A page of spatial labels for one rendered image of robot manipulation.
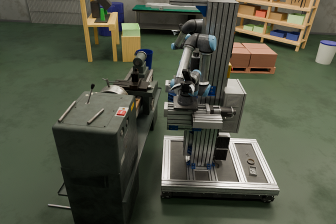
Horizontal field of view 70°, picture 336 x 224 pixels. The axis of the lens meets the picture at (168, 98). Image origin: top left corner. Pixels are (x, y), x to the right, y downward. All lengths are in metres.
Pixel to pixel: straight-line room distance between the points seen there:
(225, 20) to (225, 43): 0.20
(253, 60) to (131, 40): 3.02
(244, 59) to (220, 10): 3.99
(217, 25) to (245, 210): 1.95
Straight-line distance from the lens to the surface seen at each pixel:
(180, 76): 1.86
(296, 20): 8.63
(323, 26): 11.62
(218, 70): 2.28
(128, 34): 6.22
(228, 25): 2.17
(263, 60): 6.24
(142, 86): 2.94
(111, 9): 8.64
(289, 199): 3.27
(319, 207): 3.36
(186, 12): 8.58
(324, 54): 7.85
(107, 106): 2.01
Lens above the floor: 2.29
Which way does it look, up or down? 29 degrees down
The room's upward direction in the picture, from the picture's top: 2 degrees clockwise
